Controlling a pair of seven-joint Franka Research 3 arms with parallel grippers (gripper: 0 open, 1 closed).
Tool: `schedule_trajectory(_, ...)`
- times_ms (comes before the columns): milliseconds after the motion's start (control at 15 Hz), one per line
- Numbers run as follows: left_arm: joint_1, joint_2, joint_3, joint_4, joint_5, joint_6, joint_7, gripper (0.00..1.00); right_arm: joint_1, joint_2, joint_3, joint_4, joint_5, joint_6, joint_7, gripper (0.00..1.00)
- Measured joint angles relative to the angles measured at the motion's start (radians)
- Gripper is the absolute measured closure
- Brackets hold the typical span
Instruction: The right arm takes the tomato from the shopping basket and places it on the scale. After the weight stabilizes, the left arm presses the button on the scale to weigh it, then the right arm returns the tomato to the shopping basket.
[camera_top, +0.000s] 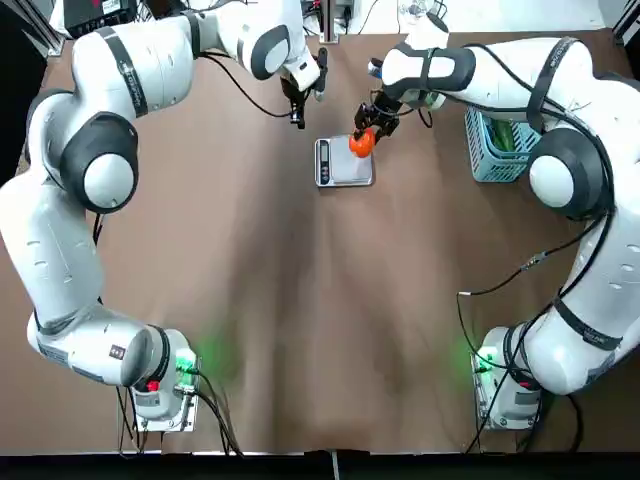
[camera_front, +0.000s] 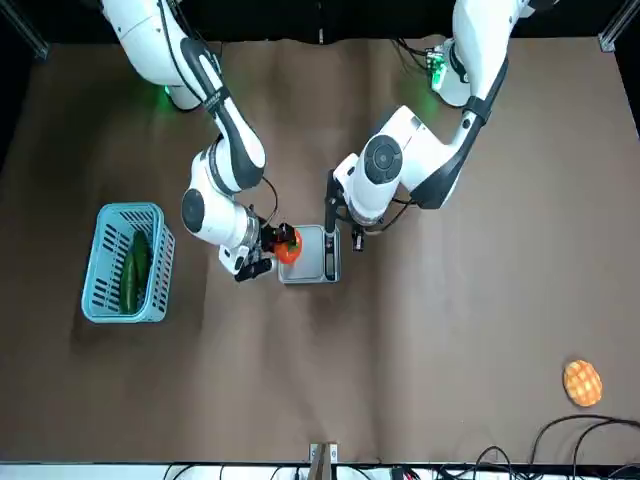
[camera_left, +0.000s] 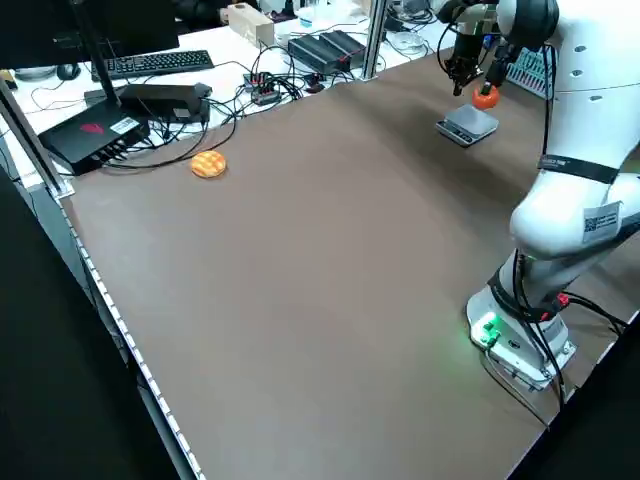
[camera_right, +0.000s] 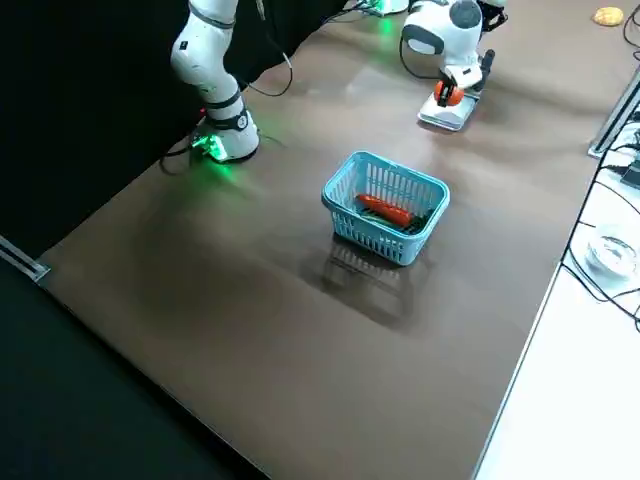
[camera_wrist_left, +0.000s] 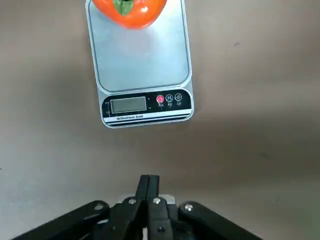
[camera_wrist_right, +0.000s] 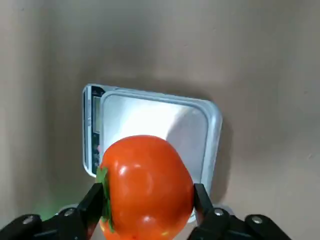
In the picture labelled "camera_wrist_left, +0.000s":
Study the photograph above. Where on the silver digital kitchen scale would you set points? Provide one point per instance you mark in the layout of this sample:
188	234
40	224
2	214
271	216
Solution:
140	62

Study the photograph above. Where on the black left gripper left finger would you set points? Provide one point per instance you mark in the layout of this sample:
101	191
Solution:
120	220

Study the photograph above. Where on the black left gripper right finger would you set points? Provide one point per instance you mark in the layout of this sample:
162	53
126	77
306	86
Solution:
170	222

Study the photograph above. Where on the red tomato with green calyx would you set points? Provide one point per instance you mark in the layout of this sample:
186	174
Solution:
135	15

